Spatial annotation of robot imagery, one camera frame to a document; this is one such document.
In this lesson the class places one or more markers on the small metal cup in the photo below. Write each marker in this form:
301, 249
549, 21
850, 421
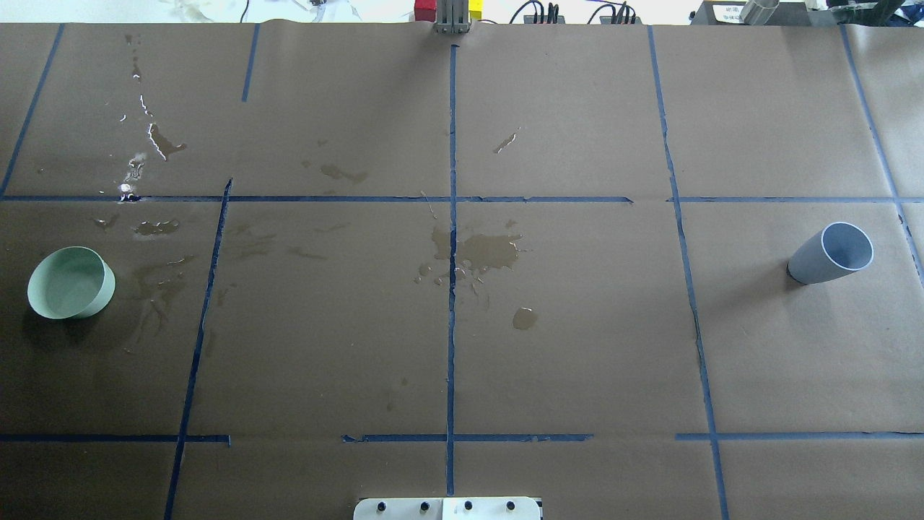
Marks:
757, 12

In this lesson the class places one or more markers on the light blue plastic cup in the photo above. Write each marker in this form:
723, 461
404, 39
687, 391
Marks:
836, 251

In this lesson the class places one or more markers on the yellow toy block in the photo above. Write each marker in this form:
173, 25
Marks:
475, 9

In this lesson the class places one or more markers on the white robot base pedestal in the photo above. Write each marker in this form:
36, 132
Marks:
479, 507

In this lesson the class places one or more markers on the aluminium frame post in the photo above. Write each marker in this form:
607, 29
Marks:
452, 17

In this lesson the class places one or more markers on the mint green bowl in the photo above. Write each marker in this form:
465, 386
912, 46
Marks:
72, 283

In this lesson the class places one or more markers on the red toy block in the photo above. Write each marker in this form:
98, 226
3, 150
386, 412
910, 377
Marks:
425, 10

